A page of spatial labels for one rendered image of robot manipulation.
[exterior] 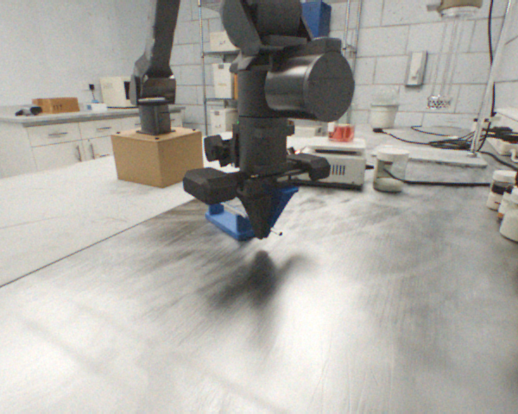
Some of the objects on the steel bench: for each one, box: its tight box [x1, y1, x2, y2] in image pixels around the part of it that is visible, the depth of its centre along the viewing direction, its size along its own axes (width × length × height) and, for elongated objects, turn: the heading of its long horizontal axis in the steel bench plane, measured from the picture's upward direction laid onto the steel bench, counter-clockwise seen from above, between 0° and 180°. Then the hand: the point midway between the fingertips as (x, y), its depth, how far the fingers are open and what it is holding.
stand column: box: [466, 0, 515, 158], centre depth 77 cm, size 3×3×70 cm
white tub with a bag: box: [370, 85, 401, 129], centre depth 160 cm, size 14×14×21 cm
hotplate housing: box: [291, 147, 374, 189], centre depth 70 cm, size 22×13×8 cm, turn 72°
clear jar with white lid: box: [372, 148, 409, 192], centre depth 63 cm, size 6×6×8 cm
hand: (262, 214), depth 39 cm, fingers closed, pressing on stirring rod
